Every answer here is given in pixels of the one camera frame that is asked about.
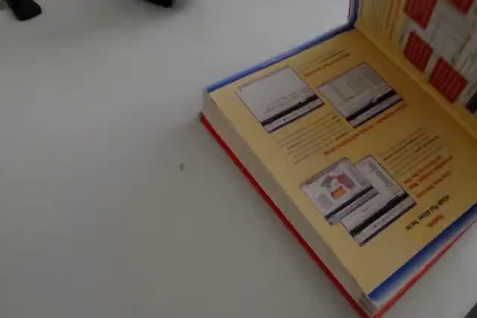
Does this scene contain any red and white book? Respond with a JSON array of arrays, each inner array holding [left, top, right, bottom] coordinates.
[[198, 0, 477, 318]]

